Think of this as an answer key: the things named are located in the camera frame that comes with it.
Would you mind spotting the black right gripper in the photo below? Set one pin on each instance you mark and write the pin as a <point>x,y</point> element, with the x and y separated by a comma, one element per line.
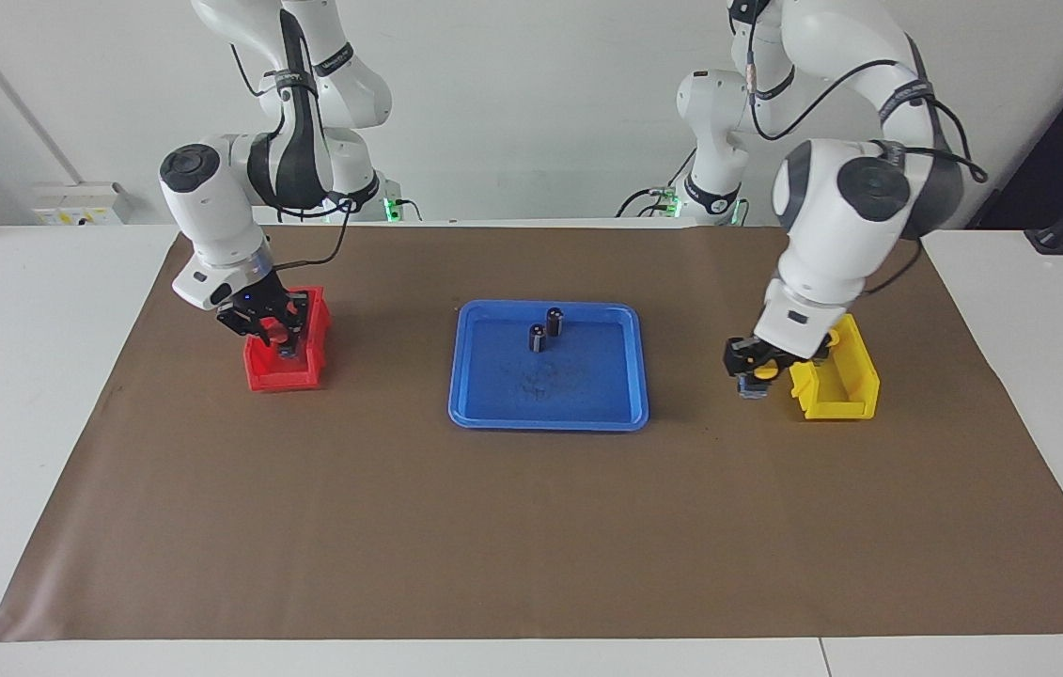
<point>263,306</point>

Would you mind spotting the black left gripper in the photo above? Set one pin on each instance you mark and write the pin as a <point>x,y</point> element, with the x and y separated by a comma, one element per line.
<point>799,359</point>

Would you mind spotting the yellow push button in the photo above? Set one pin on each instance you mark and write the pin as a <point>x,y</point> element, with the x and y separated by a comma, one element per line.
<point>761,367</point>

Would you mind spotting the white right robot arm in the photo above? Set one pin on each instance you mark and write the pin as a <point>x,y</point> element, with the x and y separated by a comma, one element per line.
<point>211,207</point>

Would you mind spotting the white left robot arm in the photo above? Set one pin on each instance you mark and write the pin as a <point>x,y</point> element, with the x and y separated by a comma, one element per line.
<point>841,207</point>

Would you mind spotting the red plastic bin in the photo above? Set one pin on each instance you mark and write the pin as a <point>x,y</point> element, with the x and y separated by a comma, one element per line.
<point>282,376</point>

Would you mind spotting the yellow plastic bin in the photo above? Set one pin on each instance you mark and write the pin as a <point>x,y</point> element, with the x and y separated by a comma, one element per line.
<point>836,390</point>

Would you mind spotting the black cylindrical capacitor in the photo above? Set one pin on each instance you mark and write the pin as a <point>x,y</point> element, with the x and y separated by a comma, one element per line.
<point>539,338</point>
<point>554,322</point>

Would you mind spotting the blue plastic tray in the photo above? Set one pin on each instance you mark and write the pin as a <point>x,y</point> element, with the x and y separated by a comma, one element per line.
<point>503,409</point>

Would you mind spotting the brown paper table mat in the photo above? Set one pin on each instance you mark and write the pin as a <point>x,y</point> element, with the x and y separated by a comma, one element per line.
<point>531,527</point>

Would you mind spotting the white wall socket box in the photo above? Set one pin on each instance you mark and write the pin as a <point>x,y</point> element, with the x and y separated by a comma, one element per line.
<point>80,202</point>

